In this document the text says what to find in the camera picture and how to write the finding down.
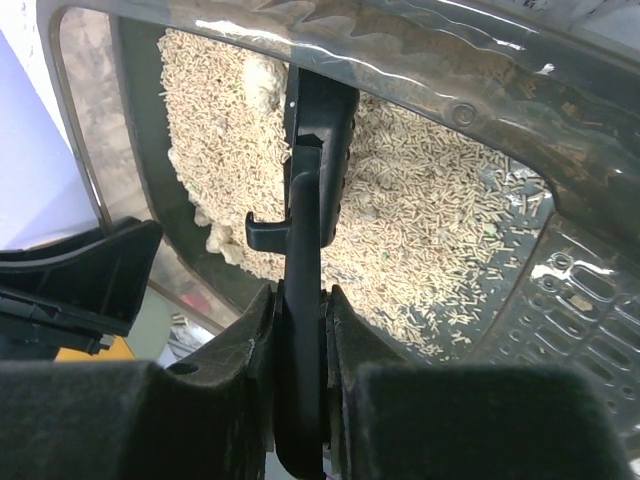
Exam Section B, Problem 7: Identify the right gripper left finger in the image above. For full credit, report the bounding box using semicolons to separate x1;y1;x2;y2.
1;286;274;479

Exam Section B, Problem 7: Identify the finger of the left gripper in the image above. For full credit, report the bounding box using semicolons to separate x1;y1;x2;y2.
1;217;163;355

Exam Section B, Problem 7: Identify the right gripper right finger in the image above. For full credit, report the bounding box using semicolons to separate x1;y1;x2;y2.
326;288;632;479

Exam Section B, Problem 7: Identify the black litter scoop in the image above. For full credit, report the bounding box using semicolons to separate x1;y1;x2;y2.
245;66;360;479

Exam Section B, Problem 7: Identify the dark grey litter box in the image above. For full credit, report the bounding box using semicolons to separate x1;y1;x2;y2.
36;1;639;436

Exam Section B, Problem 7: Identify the beige cat litter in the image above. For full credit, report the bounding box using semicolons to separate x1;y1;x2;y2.
158;30;552;362

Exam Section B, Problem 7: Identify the small pink object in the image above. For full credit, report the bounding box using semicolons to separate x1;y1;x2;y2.
181;291;219;317

